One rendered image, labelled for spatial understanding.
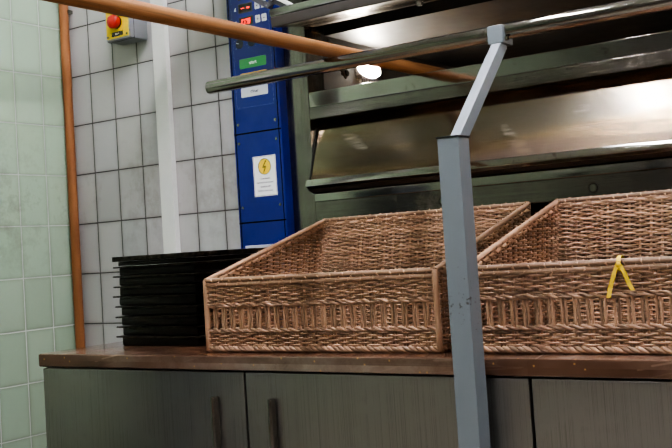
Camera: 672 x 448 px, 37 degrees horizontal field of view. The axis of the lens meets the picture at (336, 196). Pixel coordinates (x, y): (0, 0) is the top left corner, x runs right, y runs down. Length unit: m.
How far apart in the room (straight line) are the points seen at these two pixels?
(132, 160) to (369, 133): 0.81
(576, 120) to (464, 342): 0.73
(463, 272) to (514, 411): 0.24
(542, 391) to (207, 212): 1.35
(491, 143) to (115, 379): 0.98
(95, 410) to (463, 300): 0.98
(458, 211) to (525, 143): 0.62
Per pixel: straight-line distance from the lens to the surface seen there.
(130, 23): 2.92
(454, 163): 1.66
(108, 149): 3.04
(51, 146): 3.11
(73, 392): 2.36
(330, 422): 1.89
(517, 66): 2.28
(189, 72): 2.83
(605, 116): 2.20
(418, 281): 1.82
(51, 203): 3.09
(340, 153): 2.50
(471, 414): 1.68
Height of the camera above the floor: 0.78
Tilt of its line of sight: 3 degrees up
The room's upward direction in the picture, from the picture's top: 4 degrees counter-clockwise
